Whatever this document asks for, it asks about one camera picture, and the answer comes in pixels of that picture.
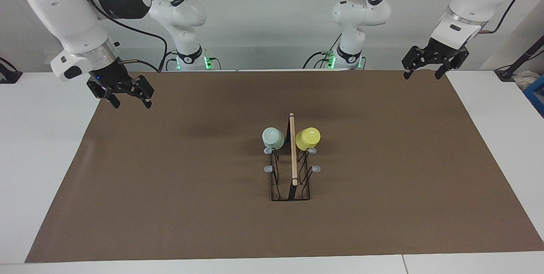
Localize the black right base cable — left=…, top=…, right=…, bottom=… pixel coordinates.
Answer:
left=158, top=50, right=179, bottom=71

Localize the blue box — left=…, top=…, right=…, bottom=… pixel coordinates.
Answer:
left=524, top=74, right=544, bottom=117

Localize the black stand pole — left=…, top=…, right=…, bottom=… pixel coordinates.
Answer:
left=495, top=36, right=544, bottom=81

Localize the black clamp mount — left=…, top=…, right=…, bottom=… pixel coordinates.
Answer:
left=0, top=57, right=23, bottom=84

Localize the white crumpled plastic bag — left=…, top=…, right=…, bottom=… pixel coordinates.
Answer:
left=514, top=71, right=539, bottom=90

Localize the black base cable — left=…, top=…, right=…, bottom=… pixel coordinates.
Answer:
left=158, top=50, right=179, bottom=71
left=303, top=51, right=336, bottom=70

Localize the pale green plastic cup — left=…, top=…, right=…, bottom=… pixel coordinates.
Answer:
left=262, top=127, right=285, bottom=150

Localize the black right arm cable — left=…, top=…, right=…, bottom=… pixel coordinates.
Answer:
left=87, top=0, right=169, bottom=73

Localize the black wire cup rack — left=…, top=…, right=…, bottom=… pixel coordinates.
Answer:
left=264, top=113, right=321, bottom=201

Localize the yellow plastic cup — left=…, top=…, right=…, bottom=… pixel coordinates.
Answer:
left=296, top=127, right=321, bottom=152

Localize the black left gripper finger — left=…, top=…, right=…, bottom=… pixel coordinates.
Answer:
left=434, top=51, right=470, bottom=80
left=402, top=45, right=431, bottom=80

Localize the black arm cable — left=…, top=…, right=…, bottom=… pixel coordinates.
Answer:
left=385, top=0, right=537, bottom=35
left=87, top=0, right=169, bottom=73

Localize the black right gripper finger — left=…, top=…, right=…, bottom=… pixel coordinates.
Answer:
left=87, top=79, right=121, bottom=109
left=127, top=75, right=154, bottom=109

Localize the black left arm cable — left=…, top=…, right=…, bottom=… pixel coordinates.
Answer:
left=385, top=0, right=537, bottom=35

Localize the black left base cable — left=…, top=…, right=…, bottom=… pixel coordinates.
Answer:
left=303, top=51, right=336, bottom=70

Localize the brown table mat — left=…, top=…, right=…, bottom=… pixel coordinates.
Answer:
left=25, top=70, right=544, bottom=263

